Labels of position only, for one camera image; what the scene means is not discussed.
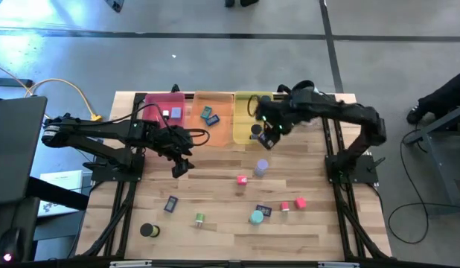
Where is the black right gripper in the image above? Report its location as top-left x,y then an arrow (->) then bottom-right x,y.
252,102 -> 295,151

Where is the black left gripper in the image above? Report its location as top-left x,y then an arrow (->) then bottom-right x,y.
138,122 -> 197,179

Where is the purple hourglass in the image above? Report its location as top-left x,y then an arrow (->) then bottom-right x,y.
253,159 -> 269,177

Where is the translucent yellow plastic bin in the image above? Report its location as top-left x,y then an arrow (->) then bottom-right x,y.
232,90 -> 275,146

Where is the translucent orange plastic bin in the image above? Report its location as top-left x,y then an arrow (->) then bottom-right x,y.
185,90 -> 235,148

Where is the translucent pink plastic bin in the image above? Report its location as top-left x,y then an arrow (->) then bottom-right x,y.
141,92 -> 187,138

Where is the black-capped hourglass yellow sand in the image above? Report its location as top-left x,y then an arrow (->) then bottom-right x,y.
139,223 -> 161,239

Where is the teal hourglass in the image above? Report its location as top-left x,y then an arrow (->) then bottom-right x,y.
249,209 -> 265,226

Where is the white booklet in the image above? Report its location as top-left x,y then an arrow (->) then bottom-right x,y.
38,170 -> 85,217

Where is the dark grey monitor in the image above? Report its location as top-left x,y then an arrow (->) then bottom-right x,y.
0,95 -> 48,206

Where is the black floor object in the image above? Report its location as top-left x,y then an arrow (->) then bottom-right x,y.
105,0 -> 125,13

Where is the person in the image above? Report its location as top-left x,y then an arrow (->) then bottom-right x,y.
406,68 -> 460,126

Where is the black computer mouse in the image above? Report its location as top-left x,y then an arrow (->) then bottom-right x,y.
0,227 -> 25,261

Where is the black floor bar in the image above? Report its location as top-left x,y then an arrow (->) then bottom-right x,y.
0,77 -> 33,88

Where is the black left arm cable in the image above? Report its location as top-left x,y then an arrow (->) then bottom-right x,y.
114,102 -> 211,148

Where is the black aluminium table frame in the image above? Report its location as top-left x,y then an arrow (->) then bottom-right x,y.
75,91 -> 393,268

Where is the yellow power cable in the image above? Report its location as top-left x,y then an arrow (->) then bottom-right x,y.
0,62 -> 103,123

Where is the silver metal bracket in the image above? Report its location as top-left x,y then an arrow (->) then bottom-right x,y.
109,260 -> 153,268
318,261 -> 360,268

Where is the black floor cable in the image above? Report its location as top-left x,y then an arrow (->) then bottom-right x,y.
387,128 -> 460,246

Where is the grey metal cart frame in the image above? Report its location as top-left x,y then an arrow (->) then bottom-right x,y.
400,103 -> 460,217

